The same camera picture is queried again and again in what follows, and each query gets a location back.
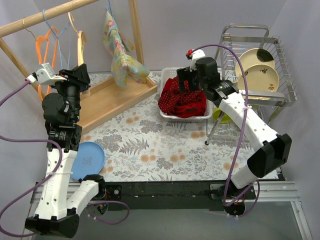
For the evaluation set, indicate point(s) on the floral table mat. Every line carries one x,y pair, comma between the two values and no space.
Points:
140,145

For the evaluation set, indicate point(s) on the black base bar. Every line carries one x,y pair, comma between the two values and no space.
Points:
166,195

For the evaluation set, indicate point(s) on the cream plate lower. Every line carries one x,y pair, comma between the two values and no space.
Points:
262,77

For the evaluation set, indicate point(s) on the blue wire hanger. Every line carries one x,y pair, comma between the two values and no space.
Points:
57,35
109,8

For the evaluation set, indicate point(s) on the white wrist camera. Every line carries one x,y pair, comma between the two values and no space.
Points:
194,56
45,75

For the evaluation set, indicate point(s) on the wooden clothes rack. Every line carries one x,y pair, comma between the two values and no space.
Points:
107,100

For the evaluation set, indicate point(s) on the red dress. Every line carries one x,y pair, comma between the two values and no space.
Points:
185,105

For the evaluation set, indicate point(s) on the pastel floral garment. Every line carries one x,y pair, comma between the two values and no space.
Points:
123,66

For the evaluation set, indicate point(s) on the green bowl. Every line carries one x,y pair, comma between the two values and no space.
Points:
217,113

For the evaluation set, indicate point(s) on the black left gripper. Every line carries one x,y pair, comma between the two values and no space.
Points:
77,76

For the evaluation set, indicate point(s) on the metal dish rack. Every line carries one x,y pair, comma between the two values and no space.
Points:
240,38

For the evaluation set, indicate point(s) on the red polka dot garment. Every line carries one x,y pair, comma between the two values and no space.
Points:
185,97

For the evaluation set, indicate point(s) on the blue plastic plate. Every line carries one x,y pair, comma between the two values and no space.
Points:
89,160

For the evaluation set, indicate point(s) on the wooden hanger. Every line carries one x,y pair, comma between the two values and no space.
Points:
81,40

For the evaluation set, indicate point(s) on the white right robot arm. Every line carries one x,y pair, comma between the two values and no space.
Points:
271,150

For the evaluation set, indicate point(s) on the aluminium frame rail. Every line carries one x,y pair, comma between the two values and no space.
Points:
276,191

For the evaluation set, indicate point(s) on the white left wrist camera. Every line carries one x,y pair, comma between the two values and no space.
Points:
45,75

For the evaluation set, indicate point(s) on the cream plate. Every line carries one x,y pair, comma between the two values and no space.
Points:
256,56
262,77

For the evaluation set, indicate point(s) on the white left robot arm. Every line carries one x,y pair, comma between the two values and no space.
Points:
57,214

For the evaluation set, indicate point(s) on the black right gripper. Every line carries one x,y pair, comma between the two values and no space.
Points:
186,75

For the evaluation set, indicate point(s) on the white plastic basket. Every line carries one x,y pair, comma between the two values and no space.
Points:
175,106

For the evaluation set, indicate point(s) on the orange plastic hanger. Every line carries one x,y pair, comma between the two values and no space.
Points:
42,58

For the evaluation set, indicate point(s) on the cream plate upper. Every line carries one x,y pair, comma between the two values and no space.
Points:
256,56

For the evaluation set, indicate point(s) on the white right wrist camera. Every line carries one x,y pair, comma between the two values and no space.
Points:
194,56

